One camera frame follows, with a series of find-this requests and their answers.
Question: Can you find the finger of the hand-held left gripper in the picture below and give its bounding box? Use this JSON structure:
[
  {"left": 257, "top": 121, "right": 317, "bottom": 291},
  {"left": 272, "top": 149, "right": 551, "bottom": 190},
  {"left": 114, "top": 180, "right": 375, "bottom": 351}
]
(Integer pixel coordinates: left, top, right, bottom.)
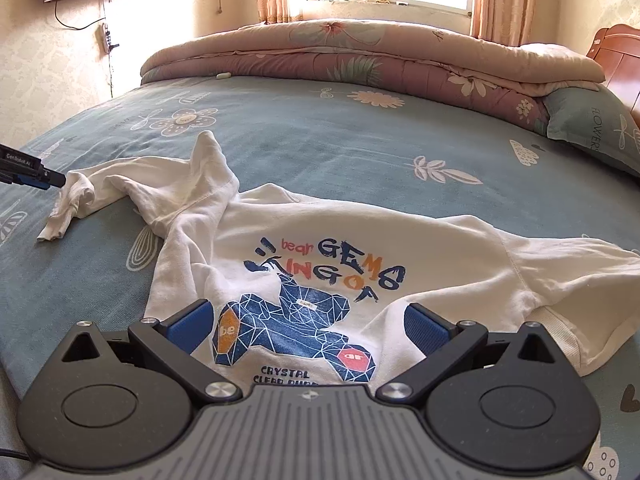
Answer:
[{"left": 14, "top": 167, "right": 67, "bottom": 190}]

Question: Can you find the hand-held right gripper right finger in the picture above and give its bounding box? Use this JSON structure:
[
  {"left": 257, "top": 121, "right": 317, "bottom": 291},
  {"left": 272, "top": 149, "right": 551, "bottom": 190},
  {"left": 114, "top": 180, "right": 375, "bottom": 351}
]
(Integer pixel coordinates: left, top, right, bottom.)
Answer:
[{"left": 375, "top": 302, "right": 558, "bottom": 407}]

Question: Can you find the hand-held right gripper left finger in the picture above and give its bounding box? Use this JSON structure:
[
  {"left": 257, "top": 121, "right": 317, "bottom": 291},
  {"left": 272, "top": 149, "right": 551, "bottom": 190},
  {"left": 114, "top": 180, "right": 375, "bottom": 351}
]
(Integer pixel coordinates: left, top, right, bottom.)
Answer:
[{"left": 60, "top": 299, "right": 244, "bottom": 407}]

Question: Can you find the white printed long-sleeve shirt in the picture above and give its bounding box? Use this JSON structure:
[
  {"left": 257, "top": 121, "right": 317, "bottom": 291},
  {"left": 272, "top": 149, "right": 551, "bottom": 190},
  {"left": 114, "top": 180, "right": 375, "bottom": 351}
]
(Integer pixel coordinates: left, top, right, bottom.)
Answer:
[{"left": 37, "top": 130, "right": 640, "bottom": 387}]

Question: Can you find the blue floral bed sheet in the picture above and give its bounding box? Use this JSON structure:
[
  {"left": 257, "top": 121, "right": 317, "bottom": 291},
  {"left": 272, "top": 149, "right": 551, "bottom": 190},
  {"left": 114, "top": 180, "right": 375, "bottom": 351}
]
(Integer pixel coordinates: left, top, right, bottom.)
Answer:
[{"left": 0, "top": 72, "right": 640, "bottom": 480}]

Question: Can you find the teal printed pillow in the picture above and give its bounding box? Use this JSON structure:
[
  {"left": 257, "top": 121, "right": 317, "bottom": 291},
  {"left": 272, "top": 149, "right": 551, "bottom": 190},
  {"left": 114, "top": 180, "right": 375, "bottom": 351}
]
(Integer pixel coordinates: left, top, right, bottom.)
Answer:
[{"left": 542, "top": 82, "right": 640, "bottom": 178}]

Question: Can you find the pink floral folded quilt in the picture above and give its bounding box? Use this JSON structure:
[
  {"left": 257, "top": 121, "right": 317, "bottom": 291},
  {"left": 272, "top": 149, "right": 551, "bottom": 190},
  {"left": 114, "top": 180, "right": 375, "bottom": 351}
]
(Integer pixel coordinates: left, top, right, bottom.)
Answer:
[{"left": 140, "top": 17, "right": 608, "bottom": 136}]

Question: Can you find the wooden headboard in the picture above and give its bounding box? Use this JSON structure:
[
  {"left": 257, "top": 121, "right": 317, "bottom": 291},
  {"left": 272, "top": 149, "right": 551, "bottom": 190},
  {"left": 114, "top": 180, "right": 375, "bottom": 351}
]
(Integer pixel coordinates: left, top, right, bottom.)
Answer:
[{"left": 585, "top": 24, "right": 640, "bottom": 128}]

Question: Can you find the black wall cable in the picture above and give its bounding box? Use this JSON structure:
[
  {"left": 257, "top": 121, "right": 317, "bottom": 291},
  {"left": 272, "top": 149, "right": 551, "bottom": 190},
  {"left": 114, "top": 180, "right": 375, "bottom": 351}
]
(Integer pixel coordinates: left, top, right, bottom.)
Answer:
[{"left": 54, "top": 0, "right": 110, "bottom": 30}]

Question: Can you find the wall power strip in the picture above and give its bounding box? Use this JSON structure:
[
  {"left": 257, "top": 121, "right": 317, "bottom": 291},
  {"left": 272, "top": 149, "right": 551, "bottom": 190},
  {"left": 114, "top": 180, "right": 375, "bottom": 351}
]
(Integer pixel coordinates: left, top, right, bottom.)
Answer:
[{"left": 96, "top": 22, "right": 121, "bottom": 54}]

